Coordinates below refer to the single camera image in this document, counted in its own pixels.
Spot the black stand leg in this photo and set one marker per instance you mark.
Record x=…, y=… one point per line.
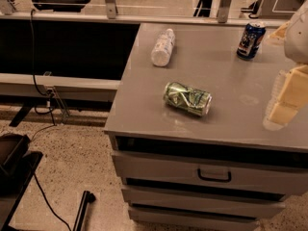
x=87, y=198

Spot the blue soda can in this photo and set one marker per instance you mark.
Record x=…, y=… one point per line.
x=251, y=39

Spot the crushed green soda can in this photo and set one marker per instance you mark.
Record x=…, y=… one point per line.
x=193, y=101

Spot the grey metal railing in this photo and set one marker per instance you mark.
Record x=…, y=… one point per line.
x=139, y=11

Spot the black chair base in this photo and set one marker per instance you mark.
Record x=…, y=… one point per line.
x=17, y=167

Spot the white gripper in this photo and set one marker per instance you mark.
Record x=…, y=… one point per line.
x=298, y=38

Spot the black drawer handle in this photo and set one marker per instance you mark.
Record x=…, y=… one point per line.
x=205, y=176

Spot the white plastic bottle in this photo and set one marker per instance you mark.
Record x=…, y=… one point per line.
x=163, y=47

